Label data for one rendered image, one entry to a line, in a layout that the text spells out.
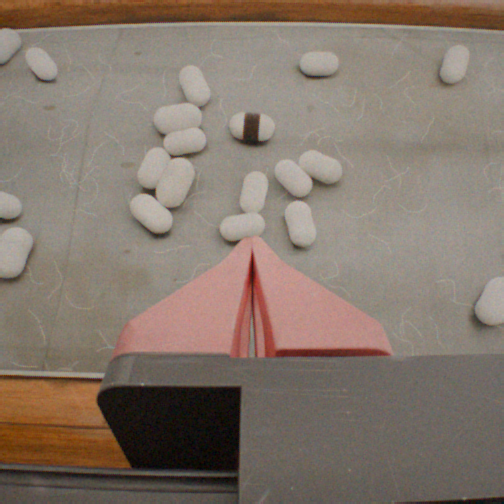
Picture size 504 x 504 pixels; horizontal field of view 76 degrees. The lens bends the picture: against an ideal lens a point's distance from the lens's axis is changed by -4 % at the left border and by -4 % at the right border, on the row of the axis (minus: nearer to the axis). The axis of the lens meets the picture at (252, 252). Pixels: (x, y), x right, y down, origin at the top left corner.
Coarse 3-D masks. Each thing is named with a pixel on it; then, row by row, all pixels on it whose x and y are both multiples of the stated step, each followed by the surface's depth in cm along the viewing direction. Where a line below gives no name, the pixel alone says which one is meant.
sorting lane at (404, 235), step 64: (0, 64) 29; (64, 64) 28; (128, 64) 28; (192, 64) 28; (256, 64) 28; (384, 64) 28; (0, 128) 27; (64, 128) 27; (128, 128) 27; (320, 128) 27; (384, 128) 27; (448, 128) 27; (64, 192) 26; (128, 192) 26; (192, 192) 26; (320, 192) 26; (384, 192) 26; (448, 192) 26; (64, 256) 24; (128, 256) 24; (192, 256) 24; (320, 256) 24; (384, 256) 24; (448, 256) 24; (0, 320) 23; (64, 320) 23; (128, 320) 23; (384, 320) 23; (448, 320) 23
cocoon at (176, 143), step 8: (192, 128) 25; (168, 136) 25; (176, 136) 25; (184, 136) 25; (192, 136) 25; (200, 136) 25; (168, 144) 25; (176, 144) 25; (184, 144) 25; (192, 144) 25; (200, 144) 25; (168, 152) 25; (176, 152) 25; (184, 152) 25
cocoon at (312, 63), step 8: (304, 56) 27; (312, 56) 26; (320, 56) 26; (328, 56) 26; (304, 64) 27; (312, 64) 27; (320, 64) 27; (328, 64) 27; (336, 64) 27; (304, 72) 27; (312, 72) 27; (320, 72) 27; (328, 72) 27
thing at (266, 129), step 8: (232, 120) 25; (240, 120) 25; (264, 120) 25; (272, 120) 25; (232, 128) 25; (240, 128) 25; (264, 128) 25; (272, 128) 25; (240, 136) 25; (264, 136) 25
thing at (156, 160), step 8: (152, 152) 24; (160, 152) 24; (144, 160) 24; (152, 160) 24; (160, 160) 24; (168, 160) 25; (144, 168) 24; (152, 168) 24; (160, 168) 24; (144, 176) 24; (152, 176) 24; (160, 176) 24; (144, 184) 24; (152, 184) 24
